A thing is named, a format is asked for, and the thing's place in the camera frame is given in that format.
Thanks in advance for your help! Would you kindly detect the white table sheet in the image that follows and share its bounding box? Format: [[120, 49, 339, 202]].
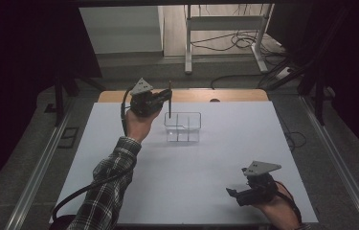
[[49, 101, 319, 224]]

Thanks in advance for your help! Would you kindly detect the person's right hand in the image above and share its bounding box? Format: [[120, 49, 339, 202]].
[[252, 181, 302, 230]]

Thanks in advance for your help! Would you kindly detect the black metal stand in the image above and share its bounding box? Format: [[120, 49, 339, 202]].
[[298, 63, 334, 126], [44, 73, 104, 127]]

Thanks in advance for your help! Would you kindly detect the white power strip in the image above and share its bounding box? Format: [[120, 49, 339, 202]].
[[276, 66, 293, 81]]

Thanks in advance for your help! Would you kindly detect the white cabinet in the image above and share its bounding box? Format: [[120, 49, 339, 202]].
[[79, 5, 166, 56]]

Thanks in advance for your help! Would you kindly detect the long black floor cable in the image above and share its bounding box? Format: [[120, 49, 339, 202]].
[[210, 74, 264, 90]]

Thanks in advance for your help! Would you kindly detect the white metal desk frame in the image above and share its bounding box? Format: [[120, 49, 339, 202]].
[[184, 3, 276, 76]]

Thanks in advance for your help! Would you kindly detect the right hand-held gripper cable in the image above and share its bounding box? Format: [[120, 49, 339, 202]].
[[274, 180, 303, 224]]

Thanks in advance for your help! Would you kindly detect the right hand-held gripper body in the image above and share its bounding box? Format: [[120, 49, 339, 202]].
[[236, 160, 282, 207]]

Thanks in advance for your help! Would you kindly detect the clear plastic organizer box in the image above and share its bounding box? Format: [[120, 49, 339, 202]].
[[163, 111, 203, 143]]

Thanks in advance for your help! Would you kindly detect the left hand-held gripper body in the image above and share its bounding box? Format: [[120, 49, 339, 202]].
[[129, 77, 164, 118]]

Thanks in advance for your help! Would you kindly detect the left hand-held gripper cable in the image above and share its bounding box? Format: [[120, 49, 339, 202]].
[[51, 84, 137, 224]]

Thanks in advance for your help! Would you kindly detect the hand-held gripper cable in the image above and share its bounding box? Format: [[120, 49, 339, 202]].
[[51, 84, 137, 224], [274, 180, 303, 224]]

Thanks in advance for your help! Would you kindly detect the tangle of black floor cables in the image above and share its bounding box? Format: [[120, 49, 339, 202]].
[[190, 30, 285, 54]]

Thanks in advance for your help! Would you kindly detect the looped black cable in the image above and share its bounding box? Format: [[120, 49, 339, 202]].
[[283, 130, 307, 152]]

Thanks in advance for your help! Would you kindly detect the aluminium rail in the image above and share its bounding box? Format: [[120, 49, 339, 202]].
[[4, 95, 76, 230], [300, 95, 359, 230]]

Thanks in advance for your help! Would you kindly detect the person's left hand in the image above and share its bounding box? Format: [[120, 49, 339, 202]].
[[124, 106, 163, 144]]

